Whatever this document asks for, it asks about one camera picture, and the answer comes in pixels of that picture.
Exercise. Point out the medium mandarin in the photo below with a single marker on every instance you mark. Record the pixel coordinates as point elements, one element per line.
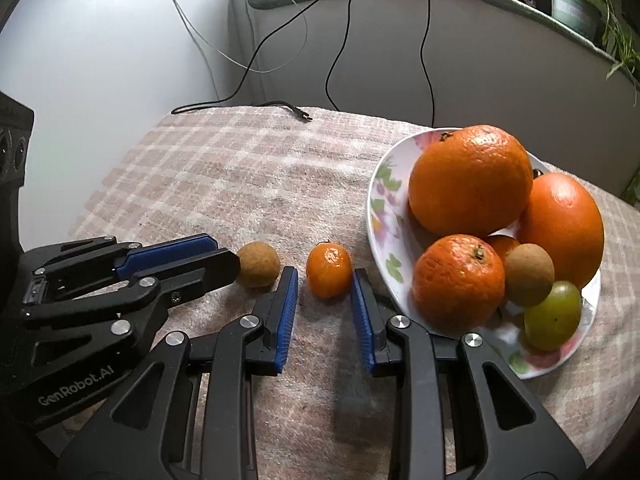
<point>457,285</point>

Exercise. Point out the white floral plate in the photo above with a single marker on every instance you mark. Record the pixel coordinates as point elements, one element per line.
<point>387,240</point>

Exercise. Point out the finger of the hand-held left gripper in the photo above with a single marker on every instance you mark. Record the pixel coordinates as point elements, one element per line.
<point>200,272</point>
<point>165,255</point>

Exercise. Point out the small mandarin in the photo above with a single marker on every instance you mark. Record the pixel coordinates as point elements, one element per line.
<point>504,247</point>
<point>328,270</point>

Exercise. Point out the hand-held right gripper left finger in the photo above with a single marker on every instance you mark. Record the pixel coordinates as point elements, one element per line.
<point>286,320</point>

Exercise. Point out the large orange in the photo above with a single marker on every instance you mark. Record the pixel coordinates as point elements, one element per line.
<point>470,180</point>
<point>570,230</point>

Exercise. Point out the potted green plant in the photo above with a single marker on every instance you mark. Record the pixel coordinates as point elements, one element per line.
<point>575,10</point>

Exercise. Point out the green grape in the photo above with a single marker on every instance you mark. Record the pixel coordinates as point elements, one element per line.
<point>552,316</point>

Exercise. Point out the pink checked cloth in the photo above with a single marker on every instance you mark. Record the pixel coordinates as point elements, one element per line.
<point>250,175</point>

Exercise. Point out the brown longan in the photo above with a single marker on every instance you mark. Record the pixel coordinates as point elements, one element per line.
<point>257,265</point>
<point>529,275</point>

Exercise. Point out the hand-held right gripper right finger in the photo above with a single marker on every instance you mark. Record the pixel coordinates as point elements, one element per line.
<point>362,325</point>

